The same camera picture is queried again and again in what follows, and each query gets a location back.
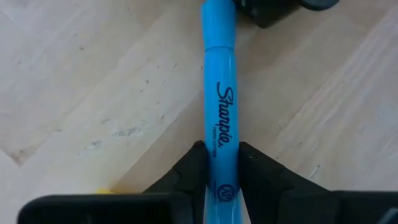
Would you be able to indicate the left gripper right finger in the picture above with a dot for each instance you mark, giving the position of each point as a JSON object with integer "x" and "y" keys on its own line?
{"x": 267, "y": 193}

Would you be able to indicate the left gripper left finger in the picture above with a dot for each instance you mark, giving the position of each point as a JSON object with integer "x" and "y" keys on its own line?
{"x": 189, "y": 180}

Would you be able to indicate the blue Sharpie highlighter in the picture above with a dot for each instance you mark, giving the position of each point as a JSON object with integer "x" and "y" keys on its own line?
{"x": 220, "y": 62}

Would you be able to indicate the black mesh plastic basket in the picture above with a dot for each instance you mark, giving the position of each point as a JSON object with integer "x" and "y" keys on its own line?
{"x": 264, "y": 12}

